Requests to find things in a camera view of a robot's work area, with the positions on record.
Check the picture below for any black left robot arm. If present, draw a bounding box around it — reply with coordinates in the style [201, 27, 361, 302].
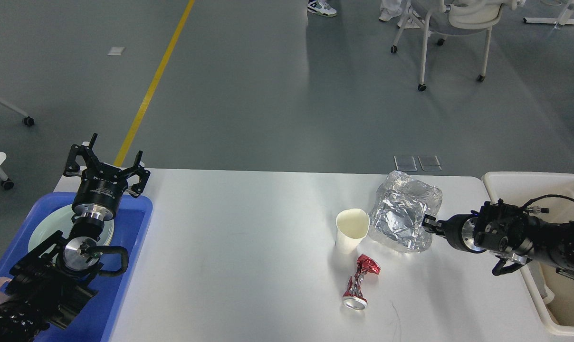
[0, 133, 150, 342]

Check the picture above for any crushed red soda can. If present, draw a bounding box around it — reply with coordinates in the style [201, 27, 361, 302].
[342, 254, 381, 310]

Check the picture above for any beige plastic bin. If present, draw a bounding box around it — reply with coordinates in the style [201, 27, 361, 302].
[482, 171, 574, 341]

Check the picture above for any floor socket cover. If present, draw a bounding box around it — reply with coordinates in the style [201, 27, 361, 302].
[394, 155, 418, 172]
[418, 155, 442, 171]

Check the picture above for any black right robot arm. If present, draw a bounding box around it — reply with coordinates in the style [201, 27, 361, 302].
[421, 197, 574, 280]

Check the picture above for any floor socket cover right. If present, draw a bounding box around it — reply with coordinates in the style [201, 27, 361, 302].
[418, 155, 442, 171]

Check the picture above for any white sneaker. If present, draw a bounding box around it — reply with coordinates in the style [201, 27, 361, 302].
[307, 0, 337, 18]

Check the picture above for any aluminium foil tray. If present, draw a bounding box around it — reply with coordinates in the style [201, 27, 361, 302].
[369, 171, 443, 253]

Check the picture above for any white shoe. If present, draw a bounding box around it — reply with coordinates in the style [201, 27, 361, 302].
[397, 17, 421, 29]
[379, 9, 402, 22]

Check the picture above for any blue plastic tray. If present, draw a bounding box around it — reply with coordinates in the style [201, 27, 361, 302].
[0, 192, 153, 342]

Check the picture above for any light green plate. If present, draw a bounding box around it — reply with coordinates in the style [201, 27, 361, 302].
[27, 205, 114, 252]

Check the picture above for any floor socket cover left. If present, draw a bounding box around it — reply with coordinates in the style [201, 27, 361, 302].
[394, 155, 418, 172]

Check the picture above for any white paper cup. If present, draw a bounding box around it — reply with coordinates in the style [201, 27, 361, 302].
[335, 209, 370, 254]

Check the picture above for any white frame base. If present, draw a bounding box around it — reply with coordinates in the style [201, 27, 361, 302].
[522, 0, 574, 29]

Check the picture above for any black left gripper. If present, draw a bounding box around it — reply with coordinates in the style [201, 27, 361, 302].
[63, 133, 151, 221]

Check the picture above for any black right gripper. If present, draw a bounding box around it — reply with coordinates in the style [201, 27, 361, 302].
[422, 214, 486, 254]

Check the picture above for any white chair leg with caster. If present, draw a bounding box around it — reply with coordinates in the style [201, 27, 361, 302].
[0, 96, 36, 126]

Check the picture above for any white office chair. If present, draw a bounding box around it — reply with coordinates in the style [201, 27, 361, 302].
[404, 0, 524, 92]

